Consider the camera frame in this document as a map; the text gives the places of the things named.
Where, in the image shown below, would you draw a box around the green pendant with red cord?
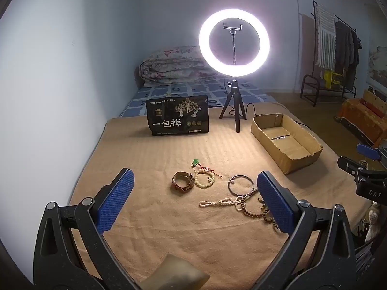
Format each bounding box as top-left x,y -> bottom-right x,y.
191,158 -> 223,178

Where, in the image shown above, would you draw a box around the brown bead necklace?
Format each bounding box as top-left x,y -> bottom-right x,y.
234,189 -> 274,223

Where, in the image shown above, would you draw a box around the pale plush toy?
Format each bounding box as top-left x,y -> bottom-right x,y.
364,202 -> 380,243

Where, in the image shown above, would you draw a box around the tan blanket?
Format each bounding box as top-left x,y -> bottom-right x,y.
69,105 -> 373,290

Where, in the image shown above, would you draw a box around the wall poster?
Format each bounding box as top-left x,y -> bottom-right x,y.
365,45 -> 387,86

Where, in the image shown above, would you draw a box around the black snack bag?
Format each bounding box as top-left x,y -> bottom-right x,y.
146,94 -> 210,137

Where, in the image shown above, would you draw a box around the white ring light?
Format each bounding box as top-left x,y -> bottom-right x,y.
199,7 -> 270,77

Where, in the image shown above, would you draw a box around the white striped cloth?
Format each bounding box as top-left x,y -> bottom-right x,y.
314,2 -> 337,70

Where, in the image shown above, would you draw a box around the yellow box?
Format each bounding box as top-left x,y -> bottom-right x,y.
323,70 -> 343,89

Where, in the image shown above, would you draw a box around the orange patterned box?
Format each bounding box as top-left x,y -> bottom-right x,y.
334,89 -> 387,146

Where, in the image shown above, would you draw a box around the black clothes rack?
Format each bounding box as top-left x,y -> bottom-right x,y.
297,0 -> 363,108

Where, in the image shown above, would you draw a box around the dark metal bangle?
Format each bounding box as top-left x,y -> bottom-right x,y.
228,175 -> 258,197

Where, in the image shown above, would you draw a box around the cardboard box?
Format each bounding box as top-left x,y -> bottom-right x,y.
250,113 -> 323,175

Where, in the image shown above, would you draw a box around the brown strap wristwatch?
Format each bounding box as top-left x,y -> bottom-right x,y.
172,171 -> 195,193

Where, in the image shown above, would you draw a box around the black phone holder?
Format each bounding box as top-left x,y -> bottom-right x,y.
223,22 -> 243,66

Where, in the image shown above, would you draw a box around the black power cable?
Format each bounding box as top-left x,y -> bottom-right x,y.
225,102 -> 307,127

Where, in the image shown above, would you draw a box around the white pearl necklace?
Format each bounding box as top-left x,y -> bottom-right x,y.
199,197 -> 246,212

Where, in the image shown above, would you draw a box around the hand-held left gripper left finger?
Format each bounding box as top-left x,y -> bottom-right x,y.
33,167 -> 136,290

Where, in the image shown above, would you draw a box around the folded floral quilt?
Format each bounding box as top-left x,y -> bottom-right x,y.
138,46 -> 219,88

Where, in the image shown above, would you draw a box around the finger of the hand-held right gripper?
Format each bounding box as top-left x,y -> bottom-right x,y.
356,143 -> 387,170
337,156 -> 368,179

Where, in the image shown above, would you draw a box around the blue checked bed sheet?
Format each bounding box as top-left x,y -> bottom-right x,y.
119,80 -> 276,118

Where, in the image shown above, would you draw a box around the black tripod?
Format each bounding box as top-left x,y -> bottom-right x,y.
218,79 -> 247,133

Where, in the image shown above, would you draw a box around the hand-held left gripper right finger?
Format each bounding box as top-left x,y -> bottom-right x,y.
256,171 -> 358,290

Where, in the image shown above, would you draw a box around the dark hanging clothes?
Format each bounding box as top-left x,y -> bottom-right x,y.
334,21 -> 361,92

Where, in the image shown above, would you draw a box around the cream bead bracelet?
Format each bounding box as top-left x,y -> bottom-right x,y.
193,169 -> 217,189

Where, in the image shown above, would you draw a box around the beige pad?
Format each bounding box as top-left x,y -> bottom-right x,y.
148,254 -> 211,290

